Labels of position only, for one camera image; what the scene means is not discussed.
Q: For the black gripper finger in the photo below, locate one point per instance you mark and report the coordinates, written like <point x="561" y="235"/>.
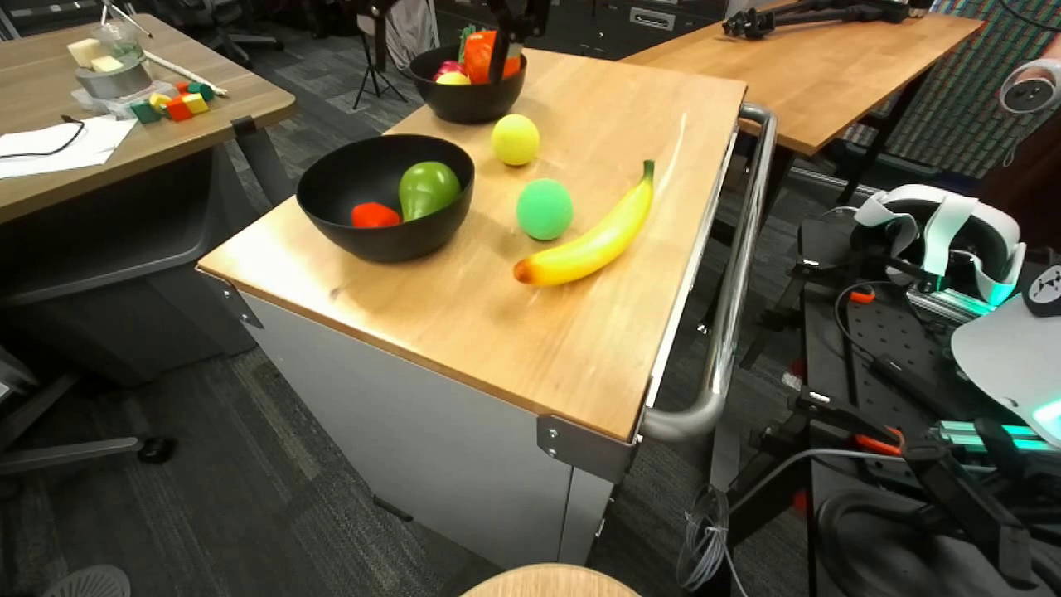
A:
<point x="496" y="53"/>

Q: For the yellow toy lemon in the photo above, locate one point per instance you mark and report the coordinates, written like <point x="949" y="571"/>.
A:
<point x="517" y="141"/>

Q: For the green toy pear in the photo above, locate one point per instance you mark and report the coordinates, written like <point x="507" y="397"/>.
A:
<point x="426" y="188"/>

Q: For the green toy ball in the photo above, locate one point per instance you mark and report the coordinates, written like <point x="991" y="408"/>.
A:
<point x="546" y="209"/>

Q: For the yellow toy banana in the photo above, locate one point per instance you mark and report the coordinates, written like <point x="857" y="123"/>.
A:
<point x="598" y="247"/>

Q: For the orange toy bell pepper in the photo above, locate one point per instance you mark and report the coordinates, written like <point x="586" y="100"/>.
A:
<point x="478" y="58"/>

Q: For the yellow green toy apple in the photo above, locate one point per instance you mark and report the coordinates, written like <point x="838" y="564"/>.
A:
<point x="451" y="76"/>

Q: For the black bowl with pepper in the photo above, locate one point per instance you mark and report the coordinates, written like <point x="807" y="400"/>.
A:
<point x="464" y="103"/>

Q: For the black bowl with banana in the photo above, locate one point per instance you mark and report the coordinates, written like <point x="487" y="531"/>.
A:
<point x="392" y="196"/>

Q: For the red toy strawberry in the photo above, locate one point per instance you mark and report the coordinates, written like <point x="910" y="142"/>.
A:
<point x="373" y="218"/>

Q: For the colourful toy blocks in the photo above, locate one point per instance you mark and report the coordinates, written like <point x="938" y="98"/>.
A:
<point x="177" y="103"/>

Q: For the wooden office desk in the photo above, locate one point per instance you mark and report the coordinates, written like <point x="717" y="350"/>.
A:
<point x="39" y="94"/>

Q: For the white paper sheets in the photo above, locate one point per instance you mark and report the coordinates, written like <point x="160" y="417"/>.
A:
<point x="61" y="148"/>

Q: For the white tool cart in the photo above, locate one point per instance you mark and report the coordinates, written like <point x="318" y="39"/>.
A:
<point x="437" y="406"/>

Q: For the white vr headset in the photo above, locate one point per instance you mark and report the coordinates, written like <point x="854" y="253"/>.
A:
<point x="964" y="250"/>

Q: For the round wooden stool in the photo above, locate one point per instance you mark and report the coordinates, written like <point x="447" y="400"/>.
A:
<point x="553" y="582"/>

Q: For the black camera tripod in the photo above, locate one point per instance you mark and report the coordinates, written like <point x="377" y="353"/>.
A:
<point x="373" y="25"/>

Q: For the silver cart handle bar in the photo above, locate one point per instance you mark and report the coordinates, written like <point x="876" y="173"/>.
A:
<point x="724" y="334"/>

